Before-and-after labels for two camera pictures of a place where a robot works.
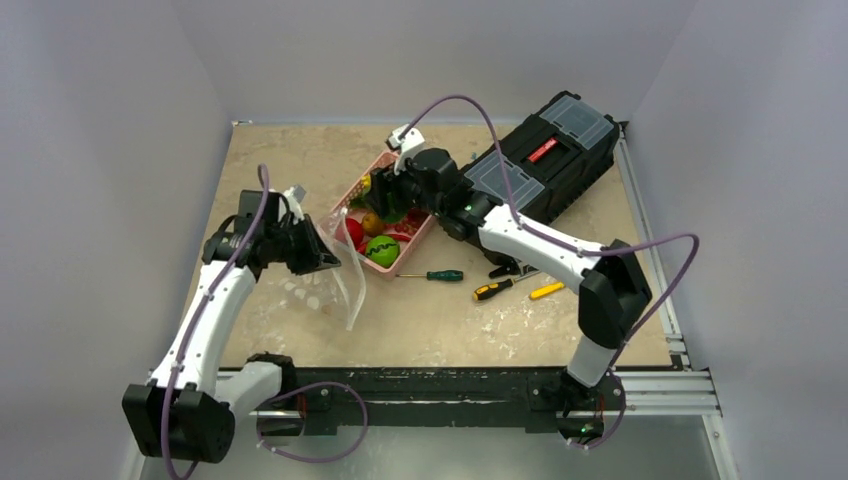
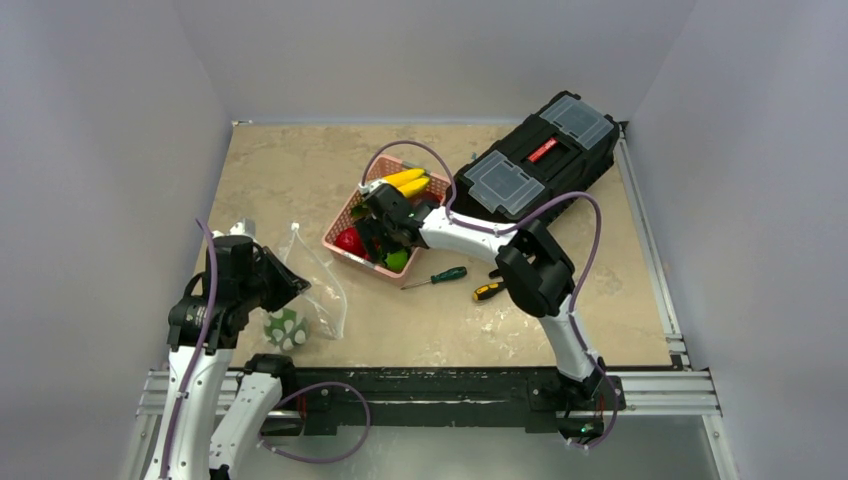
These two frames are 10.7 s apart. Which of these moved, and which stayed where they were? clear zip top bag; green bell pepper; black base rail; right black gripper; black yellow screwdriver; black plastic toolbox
Moved: clear zip top bag; right black gripper; green bell pepper
Stayed: black yellow screwdriver; black plastic toolbox; black base rail
